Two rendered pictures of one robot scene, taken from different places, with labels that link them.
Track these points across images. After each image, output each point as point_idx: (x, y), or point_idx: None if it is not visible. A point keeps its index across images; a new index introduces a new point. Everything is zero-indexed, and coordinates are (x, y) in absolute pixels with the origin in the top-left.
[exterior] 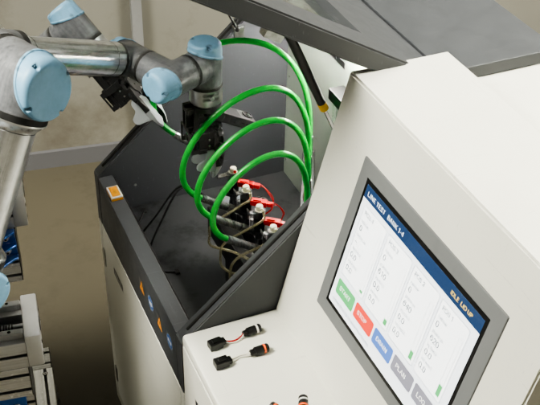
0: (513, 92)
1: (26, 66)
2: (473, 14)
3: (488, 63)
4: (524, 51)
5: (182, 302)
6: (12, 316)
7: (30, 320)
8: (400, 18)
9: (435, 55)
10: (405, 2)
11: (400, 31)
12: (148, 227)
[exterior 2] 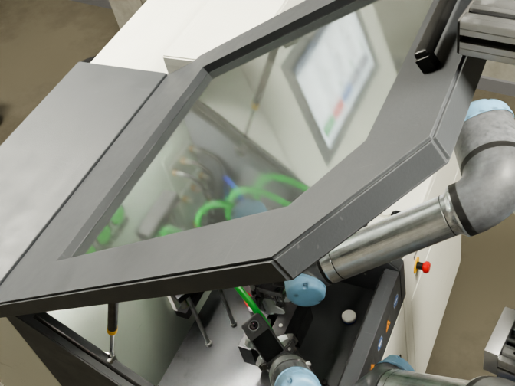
0: (145, 59)
1: (496, 103)
2: (59, 113)
3: (132, 68)
4: (98, 67)
5: (348, 351)
6: (513, 348)
7: (504, 324)
8: (103, 134)
9: (175, 55)
10: (72, 149)
11: (126, 121)
12: None
